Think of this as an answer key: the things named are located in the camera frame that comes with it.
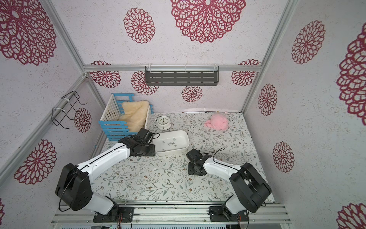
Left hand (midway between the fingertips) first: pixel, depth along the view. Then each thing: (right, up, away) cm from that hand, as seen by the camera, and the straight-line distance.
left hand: (150, 151), depth 86 cm
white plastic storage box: (+12, +4, +17) cm, 21 cm away
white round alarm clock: (+4, +18, +23) cm, 30 cm away
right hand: (+27, -13, +3) cm, 30 cm away
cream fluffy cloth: (-17, +24, +23) cm, 37 cm away
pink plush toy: (+47, +19, +20) cm, 54 cm away
